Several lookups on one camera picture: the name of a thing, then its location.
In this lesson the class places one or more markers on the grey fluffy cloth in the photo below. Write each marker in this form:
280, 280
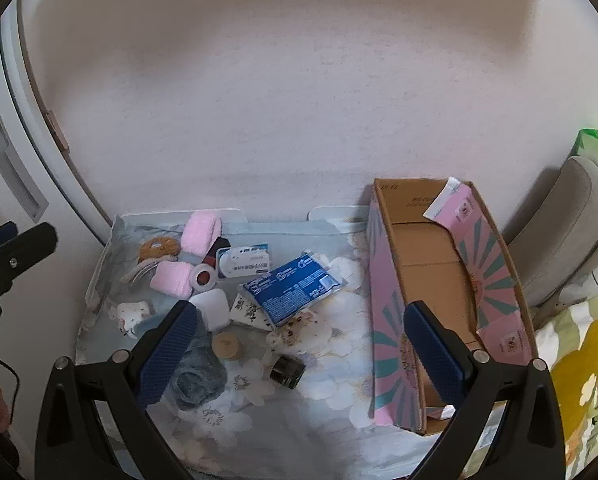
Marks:
201, 370

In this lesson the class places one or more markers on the white square case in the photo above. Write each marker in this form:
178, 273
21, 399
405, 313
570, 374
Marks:
210, 306

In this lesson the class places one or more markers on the dark red small item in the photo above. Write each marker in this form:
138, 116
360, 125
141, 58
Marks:
213, 252

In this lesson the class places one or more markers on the grey chair cushion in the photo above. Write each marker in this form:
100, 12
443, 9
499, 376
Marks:
564, 220

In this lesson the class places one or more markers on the pink fluffy cloth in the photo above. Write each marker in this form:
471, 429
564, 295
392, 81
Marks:
171, 279
199, 232

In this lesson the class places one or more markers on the white floral pouch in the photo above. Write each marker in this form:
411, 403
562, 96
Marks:
246, 312

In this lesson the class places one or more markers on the small black jar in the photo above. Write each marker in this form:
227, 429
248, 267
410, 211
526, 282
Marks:
287, 371

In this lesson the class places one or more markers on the pale grey cushion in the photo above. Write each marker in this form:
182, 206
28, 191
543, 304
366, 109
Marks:
596, 265

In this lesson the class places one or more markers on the brown plush toy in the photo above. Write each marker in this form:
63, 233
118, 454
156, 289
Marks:
158, 247

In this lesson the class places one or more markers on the white tape roll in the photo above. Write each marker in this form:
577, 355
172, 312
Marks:
199, 280

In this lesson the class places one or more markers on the small cork stopper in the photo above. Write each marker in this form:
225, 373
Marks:
227, 346

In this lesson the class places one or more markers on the white packet with blue label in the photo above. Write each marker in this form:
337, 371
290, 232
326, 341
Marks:
241, 262

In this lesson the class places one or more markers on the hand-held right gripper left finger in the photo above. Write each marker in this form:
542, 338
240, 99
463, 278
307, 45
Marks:
171, 355

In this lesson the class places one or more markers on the yellow floral blanket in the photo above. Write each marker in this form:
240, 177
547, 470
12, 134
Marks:
584, 360

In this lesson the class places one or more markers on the green packet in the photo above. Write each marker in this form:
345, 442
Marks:
596, 152

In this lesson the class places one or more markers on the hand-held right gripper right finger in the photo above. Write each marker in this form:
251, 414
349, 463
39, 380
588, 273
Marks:
434, 360

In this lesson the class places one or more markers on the white door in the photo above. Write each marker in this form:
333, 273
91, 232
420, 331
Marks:
54, 185

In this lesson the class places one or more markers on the white spotted egg toy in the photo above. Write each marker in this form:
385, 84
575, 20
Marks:
131, 316

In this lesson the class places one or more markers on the pink patterned cardboard box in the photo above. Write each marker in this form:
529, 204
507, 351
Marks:
429, 270

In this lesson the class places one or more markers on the brown door hinge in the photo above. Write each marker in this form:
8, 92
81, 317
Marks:
59, 130

